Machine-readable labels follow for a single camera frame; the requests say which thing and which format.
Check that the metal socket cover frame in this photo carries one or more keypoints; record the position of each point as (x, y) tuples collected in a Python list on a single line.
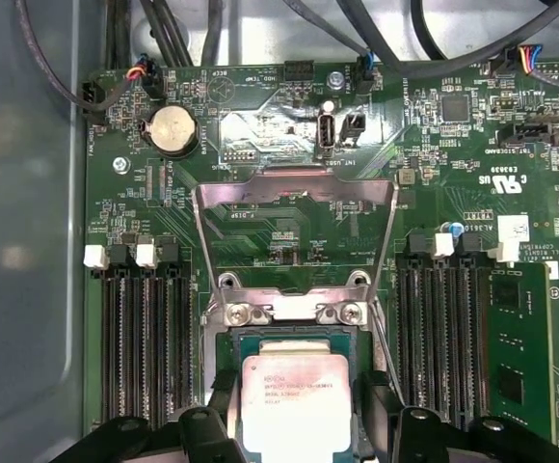
[(356, 190)]

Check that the round coin battery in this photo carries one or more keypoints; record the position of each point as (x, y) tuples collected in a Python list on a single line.
[(172, 130)]

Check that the black grey PC case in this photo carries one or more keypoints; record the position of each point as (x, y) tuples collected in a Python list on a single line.
[(19, 241)]

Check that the silver internal USB port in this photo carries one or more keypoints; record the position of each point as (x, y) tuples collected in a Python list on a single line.
[(327, 135)]

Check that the CPU socket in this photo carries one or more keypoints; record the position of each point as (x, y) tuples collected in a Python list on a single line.
[(241, 313)]

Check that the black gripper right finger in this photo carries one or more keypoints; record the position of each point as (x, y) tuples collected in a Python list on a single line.
[(453, 443)]

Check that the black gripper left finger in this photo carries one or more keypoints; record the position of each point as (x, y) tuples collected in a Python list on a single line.
[(140, 443)]

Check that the silver board screw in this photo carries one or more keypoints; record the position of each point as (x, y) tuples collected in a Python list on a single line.
[(333, 79), (121, 165)]

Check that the green RAM stick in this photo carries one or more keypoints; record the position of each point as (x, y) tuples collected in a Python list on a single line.
[(520, 337)]

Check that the white board label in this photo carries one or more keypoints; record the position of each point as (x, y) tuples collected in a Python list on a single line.
[(513, 229)]

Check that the silver topped CPU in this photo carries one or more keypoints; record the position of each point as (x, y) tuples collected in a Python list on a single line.
[(294, 400)]

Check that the black RAM slot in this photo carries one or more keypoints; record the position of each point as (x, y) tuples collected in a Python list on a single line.
[(135, 347), (462, 337), (158, 347), (434, 337), (112, 347), (409, 337), (181, 347)]

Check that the square black chip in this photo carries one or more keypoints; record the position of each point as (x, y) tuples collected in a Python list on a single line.
[(455, 108)]

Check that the green motherboard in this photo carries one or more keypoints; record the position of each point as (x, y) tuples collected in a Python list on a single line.
[(453, 159)]

